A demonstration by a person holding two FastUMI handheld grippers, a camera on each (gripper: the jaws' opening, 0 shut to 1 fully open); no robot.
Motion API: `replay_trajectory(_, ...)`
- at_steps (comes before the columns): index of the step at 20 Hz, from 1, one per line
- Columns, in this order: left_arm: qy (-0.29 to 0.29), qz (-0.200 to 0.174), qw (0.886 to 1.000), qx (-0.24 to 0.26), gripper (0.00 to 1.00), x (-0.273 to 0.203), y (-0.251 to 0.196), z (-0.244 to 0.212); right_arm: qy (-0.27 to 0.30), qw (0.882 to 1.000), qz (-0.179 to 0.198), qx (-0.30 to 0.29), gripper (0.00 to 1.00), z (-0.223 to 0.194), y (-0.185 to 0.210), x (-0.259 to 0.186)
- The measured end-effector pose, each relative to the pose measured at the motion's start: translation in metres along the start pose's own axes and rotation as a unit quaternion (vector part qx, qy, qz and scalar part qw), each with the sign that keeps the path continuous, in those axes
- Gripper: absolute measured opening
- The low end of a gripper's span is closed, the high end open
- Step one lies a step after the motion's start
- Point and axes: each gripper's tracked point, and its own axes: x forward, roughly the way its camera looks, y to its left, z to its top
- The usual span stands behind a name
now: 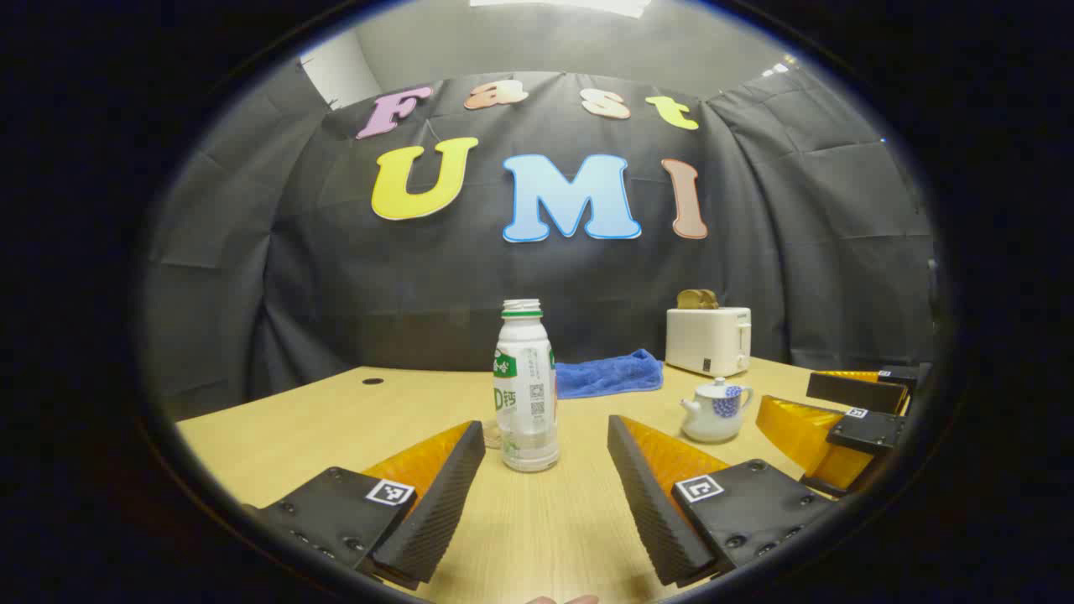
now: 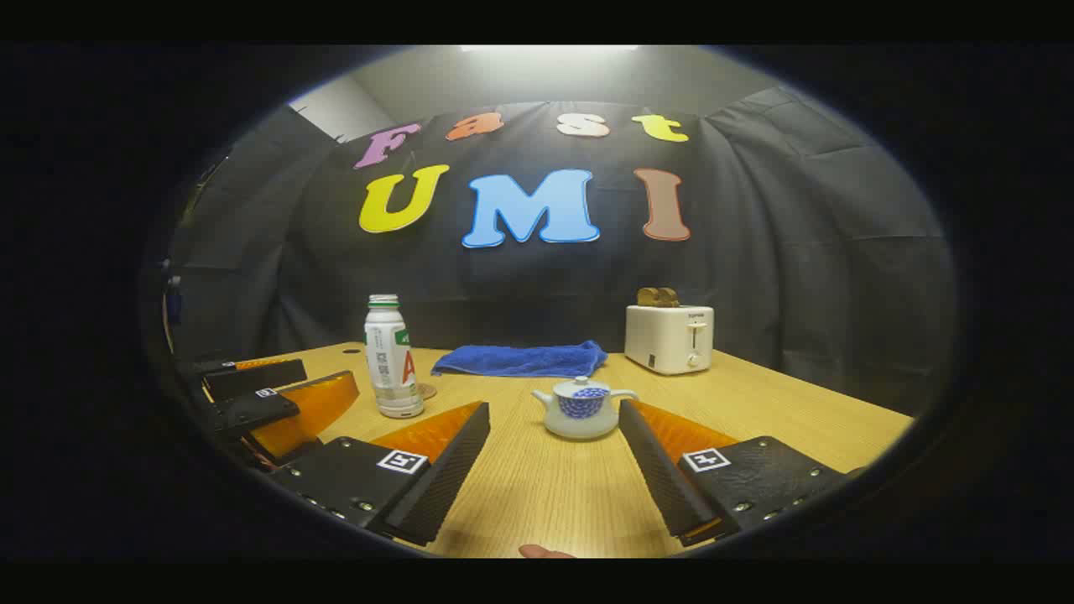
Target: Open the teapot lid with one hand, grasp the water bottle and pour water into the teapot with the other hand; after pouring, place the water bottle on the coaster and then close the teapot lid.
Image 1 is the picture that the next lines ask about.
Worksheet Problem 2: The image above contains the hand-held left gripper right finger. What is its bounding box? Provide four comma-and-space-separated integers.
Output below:
607, 414, 840, 588

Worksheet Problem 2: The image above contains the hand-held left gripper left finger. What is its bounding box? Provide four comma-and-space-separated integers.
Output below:
243, 419, 487, 592

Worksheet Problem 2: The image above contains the white blue teacup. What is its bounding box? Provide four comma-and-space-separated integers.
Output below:
680, 377, 754, 444

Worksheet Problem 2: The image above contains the white plastic water bottle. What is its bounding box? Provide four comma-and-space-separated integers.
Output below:
493, 299, 560, 473

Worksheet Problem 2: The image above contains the blue towel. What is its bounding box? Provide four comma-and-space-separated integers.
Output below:
555, 349, 665, 400

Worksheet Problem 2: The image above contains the white toaster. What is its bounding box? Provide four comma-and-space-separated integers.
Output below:
665, 306, 753, 378

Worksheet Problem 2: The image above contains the black backdrop cloth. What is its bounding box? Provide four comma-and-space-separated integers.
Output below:
143, 63, 936, 420

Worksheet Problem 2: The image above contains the ceiling light panel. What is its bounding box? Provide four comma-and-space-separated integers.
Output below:
470, 0, 651, 18

